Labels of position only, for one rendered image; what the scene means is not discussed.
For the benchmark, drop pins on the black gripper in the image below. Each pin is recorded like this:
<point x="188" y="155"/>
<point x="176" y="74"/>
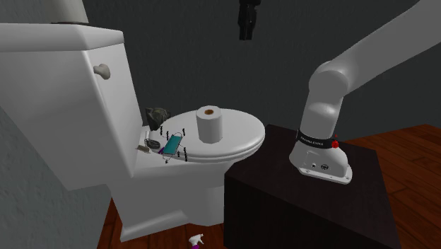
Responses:
<point x="247" y="17"/>

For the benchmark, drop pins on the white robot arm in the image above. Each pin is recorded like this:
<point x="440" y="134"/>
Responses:
<point x="324" y="113"/>

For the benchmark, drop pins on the white toilet paper roll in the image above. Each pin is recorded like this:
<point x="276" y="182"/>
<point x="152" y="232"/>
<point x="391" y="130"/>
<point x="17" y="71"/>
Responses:
<point x="209" y="127"/>

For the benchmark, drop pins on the dark grey crumpled lump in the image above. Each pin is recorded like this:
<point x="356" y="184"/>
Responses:
<point x="157" y="116"/>

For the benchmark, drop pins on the teal face mask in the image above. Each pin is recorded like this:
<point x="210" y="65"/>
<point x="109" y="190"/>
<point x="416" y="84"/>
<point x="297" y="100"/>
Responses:
<point x="172" y="145"/>

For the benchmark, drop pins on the small purple tube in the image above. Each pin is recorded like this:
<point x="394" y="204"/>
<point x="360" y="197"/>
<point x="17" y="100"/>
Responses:
<point x="161" y="150"/>

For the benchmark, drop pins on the small brown brush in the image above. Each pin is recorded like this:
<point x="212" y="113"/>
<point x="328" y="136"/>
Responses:
<point x="143" y="149"/>

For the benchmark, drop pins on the dark robot stand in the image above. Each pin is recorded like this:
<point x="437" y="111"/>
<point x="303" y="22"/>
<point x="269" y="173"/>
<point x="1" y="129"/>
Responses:
<point x="275" y="207"/>

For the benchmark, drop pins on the white and purple spray bottle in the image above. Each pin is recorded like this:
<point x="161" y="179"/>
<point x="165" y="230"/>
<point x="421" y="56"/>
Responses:
<point x="196" y="239"/>

